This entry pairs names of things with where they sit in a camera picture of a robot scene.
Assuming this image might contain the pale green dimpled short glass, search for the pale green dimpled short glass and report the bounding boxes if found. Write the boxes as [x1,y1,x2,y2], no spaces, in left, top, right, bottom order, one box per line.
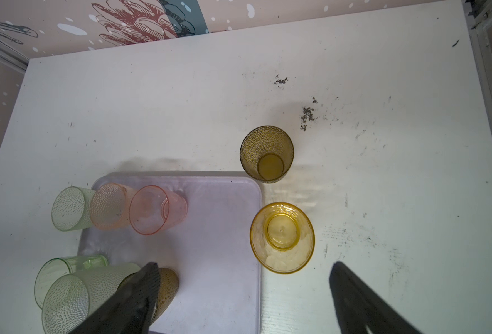
[51,186,96,232]

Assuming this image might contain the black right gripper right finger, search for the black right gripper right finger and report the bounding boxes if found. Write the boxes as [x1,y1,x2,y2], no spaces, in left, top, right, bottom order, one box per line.
[329,262,419,334]

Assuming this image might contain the bright green faceted glass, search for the bright green faceted glass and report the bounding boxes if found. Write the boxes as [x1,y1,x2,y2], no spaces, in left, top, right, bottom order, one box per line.
[34,255,109,309]

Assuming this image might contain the tall pale green dimpled glass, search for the tall pale green dimpled glass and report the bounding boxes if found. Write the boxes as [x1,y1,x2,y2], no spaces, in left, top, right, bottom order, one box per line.
[41,263,140,333]

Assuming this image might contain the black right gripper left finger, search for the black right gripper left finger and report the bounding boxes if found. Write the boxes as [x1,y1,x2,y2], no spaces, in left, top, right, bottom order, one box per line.
[72,262,161,333]

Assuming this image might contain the pink glass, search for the pink glass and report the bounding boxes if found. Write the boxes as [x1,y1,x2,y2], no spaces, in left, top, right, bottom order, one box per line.
[129,185,188,236]
[89,182,137,230]

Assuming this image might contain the lilac plastic tray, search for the lilac plastic tray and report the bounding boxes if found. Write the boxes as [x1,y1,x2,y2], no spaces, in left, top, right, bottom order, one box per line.
[78,171,262,333]

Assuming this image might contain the yellow amber glass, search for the yellow amber glass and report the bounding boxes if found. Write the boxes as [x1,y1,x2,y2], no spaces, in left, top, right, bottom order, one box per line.
[250,202,316,275]

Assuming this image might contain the dark olive glass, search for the dark olive glass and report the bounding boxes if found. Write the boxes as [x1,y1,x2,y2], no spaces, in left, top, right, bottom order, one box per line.
[118,262,179,326]
[239,125,294,184]

